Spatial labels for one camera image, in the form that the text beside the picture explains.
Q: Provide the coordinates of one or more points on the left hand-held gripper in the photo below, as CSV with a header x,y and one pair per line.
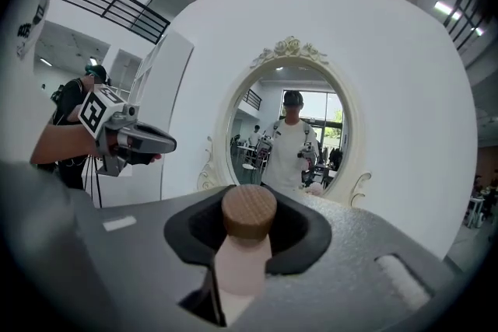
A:
x,y
95,110

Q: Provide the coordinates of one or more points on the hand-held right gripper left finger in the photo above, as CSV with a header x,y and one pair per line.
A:
x,y
116,268

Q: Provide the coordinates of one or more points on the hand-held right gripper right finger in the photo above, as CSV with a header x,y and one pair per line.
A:
x,y
342,245

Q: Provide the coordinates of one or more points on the small pink container brown cap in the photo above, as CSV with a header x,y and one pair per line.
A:
x,y
249,214

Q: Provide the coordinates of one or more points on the person's left forearm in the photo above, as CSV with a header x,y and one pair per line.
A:
x,y
58,144

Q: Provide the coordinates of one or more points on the black tripod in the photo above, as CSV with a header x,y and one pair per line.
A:
x,y
93,179

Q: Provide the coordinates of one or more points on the white table with chairs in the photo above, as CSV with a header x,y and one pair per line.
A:
x,y
476,210

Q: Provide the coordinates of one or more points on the black balcony railing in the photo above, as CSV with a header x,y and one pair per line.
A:
x,y
113,4

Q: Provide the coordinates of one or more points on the white backdrop panel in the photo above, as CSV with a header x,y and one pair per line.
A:
x,y
408,109

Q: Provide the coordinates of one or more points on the oval mirror white ornate frame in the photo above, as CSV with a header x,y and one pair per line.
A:
x,y
350,116

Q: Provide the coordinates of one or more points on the black window frame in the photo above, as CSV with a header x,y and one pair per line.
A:
x,y
467,11

